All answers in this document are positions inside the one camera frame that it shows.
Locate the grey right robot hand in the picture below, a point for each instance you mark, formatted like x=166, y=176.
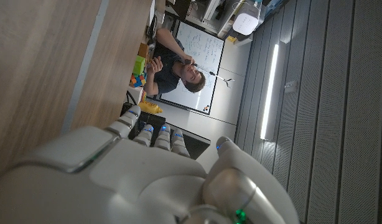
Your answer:
x=132, y=186

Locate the grabber stick tool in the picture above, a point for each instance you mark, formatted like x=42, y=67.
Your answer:
x=216, y=75

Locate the yellow mustard bottle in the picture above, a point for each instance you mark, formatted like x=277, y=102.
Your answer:
x=150, y=107

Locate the colourful tape roll stack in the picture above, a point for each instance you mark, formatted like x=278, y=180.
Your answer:
x=143, y=96

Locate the white cube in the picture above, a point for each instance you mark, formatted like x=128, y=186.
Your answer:
x=135, y=95

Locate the colourful puzzle cube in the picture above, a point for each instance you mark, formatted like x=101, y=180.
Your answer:
x=138, y=81

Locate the seated person in blue t-shirt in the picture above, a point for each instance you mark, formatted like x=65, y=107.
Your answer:
x=166, y=71

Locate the green cube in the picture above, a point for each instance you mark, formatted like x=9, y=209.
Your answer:
x=139, y=65

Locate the orange brick block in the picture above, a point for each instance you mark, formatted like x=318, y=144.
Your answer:
x=143, y=50

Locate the ceiling light strip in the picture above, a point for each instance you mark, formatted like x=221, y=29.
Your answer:
x=269, y=93

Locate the white paper cup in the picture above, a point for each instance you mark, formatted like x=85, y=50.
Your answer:
x=160, y=18

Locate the white shelf unit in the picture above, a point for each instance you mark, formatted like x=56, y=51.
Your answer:
x=214, y=14

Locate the white air purifier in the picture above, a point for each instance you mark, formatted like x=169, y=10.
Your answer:
x=246, y=19

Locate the whiteboard with black frame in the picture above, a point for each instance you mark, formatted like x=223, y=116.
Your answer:
x=206, y=49

